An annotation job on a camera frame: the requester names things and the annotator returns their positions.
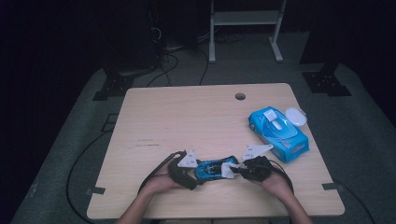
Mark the dark tape strip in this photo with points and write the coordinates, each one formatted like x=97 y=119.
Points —
x=96 y=190
x=333 y=186

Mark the dark tape square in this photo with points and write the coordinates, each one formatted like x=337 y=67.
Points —
x=106 y=123

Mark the white oval lid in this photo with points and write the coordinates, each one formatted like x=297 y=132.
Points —
x=295 y=116

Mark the dark equipment rack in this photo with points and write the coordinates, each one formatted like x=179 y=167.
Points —
x=134 y=34

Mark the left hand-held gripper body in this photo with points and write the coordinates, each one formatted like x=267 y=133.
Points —
x=182 y=169

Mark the black stand base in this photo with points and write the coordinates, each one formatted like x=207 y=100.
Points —
x=113 y=87
x=327 y=84

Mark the white wet wipe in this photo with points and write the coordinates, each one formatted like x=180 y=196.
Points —
x=229 y=171

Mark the white metal stand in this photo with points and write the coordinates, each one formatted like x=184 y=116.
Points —
x=246 y=18

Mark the person's left hand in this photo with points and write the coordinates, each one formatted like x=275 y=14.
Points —
x=162 y=182

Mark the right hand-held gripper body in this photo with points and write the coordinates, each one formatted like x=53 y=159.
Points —
x=257 y=166

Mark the person's right hand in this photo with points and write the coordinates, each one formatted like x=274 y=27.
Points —
x=275 y=183

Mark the blue wet wipes packet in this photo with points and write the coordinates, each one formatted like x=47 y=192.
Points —
x=277 y=135

